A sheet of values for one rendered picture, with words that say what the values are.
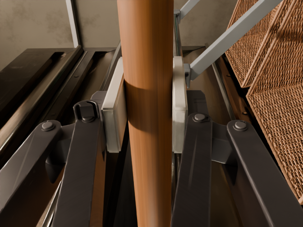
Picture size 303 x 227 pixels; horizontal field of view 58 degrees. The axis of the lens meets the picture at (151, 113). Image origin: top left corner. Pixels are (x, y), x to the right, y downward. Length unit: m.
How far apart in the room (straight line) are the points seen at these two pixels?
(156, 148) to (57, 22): 4.01
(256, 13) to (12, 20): 4.04
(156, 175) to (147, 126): 0.04
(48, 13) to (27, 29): 0.41
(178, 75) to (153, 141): 0.05
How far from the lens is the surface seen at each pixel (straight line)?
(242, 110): 1.17
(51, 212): 0.63
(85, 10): 4.00
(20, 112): 1.28
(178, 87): 0.16
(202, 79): 1.37
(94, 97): 0.17
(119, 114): 0.15
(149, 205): 0.22
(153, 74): 0.15
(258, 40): 1.72
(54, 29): 4.21
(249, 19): 0.56
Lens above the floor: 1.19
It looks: 3 degrees up
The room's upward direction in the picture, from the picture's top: 90 degrees counter-clockwise
